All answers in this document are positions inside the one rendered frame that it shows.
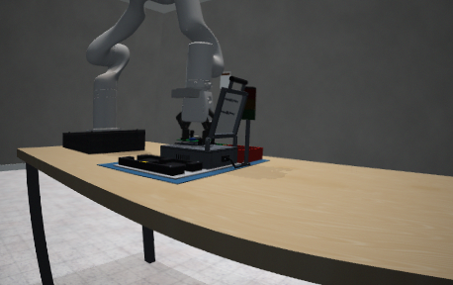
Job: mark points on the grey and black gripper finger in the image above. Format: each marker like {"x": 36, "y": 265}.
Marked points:
{"x": 207, "y": 126}
{"x": 184, "y": 126}

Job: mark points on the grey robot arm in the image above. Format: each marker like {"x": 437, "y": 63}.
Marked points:
{"x": 106, "y": 51}

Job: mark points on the green circuit board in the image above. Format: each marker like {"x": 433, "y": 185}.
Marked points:
{"x": 194, "y": 139}

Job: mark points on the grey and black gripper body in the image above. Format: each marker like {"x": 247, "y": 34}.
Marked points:
{"x": 197, "y": 109}

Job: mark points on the red bin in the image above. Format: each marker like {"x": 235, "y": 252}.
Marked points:
{"x": 255, "y": 153}

